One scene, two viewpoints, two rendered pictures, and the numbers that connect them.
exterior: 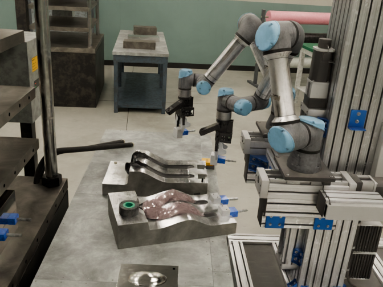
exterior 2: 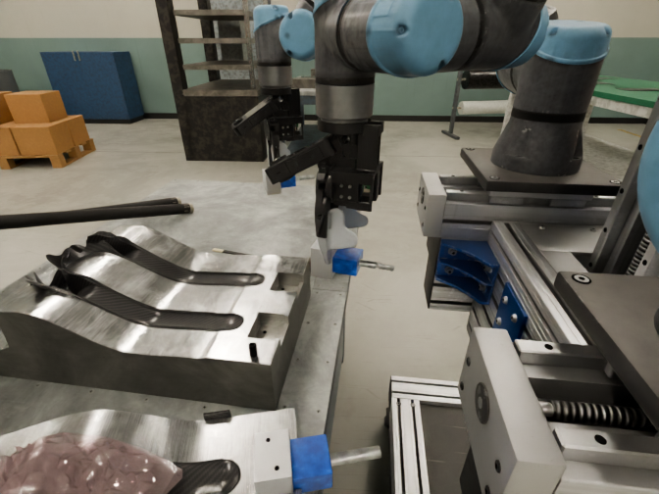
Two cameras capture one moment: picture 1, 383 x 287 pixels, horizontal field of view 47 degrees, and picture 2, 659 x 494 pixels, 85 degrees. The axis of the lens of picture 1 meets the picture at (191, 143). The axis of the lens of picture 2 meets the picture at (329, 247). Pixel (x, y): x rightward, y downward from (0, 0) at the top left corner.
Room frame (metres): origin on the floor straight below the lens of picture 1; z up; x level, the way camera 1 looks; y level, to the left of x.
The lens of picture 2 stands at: (1.56, -0.22, 1.24)
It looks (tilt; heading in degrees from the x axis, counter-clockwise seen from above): 30 degrees down; 10
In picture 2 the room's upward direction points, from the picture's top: straight up
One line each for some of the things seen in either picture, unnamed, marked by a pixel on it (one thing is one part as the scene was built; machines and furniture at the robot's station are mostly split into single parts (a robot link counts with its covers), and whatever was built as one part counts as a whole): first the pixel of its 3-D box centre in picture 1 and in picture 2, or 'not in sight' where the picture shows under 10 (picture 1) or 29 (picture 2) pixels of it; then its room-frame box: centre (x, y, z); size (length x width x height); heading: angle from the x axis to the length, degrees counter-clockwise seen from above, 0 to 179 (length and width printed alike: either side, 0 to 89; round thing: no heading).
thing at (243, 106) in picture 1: (241, 105); (410, 32); (1.99, -0.22, 1.25); 0.11 x 0.11 x 0.08; 37
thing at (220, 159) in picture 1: (223, 159); (353, 261); (2.05, -0.17, 0.93); 0.13 x 0.05 x 0.05; 82
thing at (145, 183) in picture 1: (156, 172); (148, 298); (1.98, 0.16, 0.87); 0.50 x 0.26 x 0.14; 92
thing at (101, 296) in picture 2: (159, 164); (145, 277); (1.97, 0.15, 0.92); 0.35 x 0.16 x 0.09; 92
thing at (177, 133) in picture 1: (184, 131); (289, 178); (2.43, 0.04, 0.93); 0.13 x 0.05 x 0.05; 120
